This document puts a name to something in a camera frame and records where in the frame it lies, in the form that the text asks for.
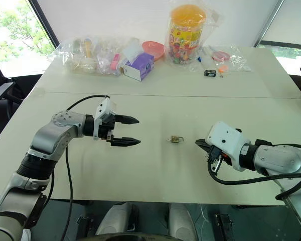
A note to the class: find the black window frame post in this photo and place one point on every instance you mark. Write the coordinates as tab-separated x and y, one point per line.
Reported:
43	22

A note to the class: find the dark rounded robot torso rim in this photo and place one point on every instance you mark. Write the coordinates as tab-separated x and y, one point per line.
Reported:
135	237

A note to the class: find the small blue white item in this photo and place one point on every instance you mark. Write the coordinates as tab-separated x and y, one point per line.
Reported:
199	60

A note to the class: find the black office chair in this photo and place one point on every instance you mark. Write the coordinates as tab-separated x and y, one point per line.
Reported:
1	88

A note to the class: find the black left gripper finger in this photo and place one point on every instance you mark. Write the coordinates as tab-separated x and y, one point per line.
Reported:
126	142
126	119

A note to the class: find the purple white tissue box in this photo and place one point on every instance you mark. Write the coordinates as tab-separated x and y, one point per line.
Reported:
140	66

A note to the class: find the yellow wooden item in bag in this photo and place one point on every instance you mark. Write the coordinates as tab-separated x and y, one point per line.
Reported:
88	47

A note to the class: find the candy jar with orange lid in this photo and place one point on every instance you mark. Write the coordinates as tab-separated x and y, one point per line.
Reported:
185	35

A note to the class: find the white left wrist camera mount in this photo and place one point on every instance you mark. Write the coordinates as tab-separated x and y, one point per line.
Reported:
101	108

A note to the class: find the pink plastic bowl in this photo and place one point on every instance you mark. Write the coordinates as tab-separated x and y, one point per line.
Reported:
154	49

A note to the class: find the clear bag around candy jar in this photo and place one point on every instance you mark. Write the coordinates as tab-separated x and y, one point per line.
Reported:
212	27

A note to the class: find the pink item in bag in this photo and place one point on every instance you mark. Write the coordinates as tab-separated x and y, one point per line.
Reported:
114	62

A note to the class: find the grey window frame post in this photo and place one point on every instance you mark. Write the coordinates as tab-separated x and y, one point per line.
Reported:
269	22

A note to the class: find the small black box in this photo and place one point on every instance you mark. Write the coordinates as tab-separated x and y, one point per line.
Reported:
210	73

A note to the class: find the small brass padlock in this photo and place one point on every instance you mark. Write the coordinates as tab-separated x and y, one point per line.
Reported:
176	139

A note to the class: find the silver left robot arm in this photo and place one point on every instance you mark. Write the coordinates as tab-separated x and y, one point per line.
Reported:
47	135

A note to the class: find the large clear bag of items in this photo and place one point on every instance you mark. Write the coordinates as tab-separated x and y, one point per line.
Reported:
72	59

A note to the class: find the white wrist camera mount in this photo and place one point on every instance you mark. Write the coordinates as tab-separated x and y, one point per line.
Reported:
101	108
225	138

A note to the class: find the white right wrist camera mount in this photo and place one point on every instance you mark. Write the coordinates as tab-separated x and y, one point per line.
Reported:
225	138

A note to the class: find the silver rounded robot leg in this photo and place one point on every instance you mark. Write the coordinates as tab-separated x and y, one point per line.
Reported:
180	221
115	219

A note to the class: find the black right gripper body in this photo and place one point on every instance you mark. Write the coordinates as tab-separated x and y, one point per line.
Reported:
215	158

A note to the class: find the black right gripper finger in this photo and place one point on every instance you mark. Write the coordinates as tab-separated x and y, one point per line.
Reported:
201	142
206	149

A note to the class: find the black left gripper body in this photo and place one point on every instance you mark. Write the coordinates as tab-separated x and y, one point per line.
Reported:
107	126

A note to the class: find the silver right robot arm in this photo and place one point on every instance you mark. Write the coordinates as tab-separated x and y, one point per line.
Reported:
278	160

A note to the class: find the small orange plastic piece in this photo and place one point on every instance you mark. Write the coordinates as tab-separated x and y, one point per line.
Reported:
223	68

